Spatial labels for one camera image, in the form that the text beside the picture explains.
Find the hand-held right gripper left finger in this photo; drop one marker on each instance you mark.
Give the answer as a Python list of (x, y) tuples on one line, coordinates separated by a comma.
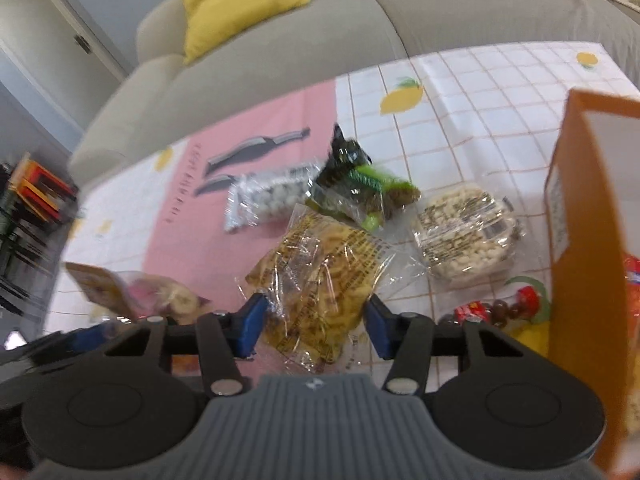
[(250, 325)]

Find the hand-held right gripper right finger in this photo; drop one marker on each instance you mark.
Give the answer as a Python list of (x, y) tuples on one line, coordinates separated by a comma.
[(380, 327)]

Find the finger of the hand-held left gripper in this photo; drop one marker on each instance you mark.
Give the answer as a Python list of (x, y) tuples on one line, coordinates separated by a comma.
[(90, 340)]

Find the clear bag of yellow chips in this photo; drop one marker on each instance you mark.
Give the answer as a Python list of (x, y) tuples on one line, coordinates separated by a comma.
[(320, 280)]

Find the pack of white beans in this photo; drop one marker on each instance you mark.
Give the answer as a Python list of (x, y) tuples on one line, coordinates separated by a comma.
[(465, 232)]

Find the dark green snack packet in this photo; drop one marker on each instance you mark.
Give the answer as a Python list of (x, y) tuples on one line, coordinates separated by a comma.
[(340, 160)]

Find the orange cardboard box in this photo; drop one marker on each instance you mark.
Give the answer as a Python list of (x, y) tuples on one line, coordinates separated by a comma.
[(585, 260)]

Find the banana chip packet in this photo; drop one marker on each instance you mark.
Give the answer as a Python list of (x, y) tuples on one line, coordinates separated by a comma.
[(170, 300)]

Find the clear bag of mixed candies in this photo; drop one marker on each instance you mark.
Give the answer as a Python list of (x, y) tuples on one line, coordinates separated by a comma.
[(475, 310)]

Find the clear packet of white balls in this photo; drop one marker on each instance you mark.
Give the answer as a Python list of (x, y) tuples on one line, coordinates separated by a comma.
[(275, 195)]

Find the bright green snack packet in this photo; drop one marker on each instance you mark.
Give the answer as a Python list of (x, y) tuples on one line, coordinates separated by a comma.
[(382, 180)]

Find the shelf with colourful things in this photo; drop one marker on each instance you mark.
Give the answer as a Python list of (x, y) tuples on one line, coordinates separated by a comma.
[(35, 195)]

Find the pink and white printed tablecloth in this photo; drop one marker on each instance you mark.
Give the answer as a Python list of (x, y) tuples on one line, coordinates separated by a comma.
[(475, 125)]

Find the red printed snack packet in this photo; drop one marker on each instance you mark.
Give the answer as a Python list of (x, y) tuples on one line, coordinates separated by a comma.
[(632, 280)]

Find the beige sofa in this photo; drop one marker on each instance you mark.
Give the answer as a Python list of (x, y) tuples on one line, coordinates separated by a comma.
[(300, 50)]

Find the yellow cushion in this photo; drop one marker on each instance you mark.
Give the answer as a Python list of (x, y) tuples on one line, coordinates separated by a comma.
[(235, 0)]

